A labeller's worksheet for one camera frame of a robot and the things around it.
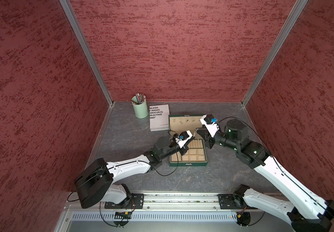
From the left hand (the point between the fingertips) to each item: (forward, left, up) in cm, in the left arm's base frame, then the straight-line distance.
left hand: (192, 138), depth 73 cm
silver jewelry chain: (-2, 0, +9) cm, 9 cm away
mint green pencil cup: (+33, +34, -16) cm, 50 cm away
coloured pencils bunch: (+38, +35, -8) cm, 52 cm away
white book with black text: (+29, +20, -19) cm, 40 cm away
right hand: (-1, -1, +7) cm, 7 cm away
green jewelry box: (-1, -5, -17) cm, 18 cm away
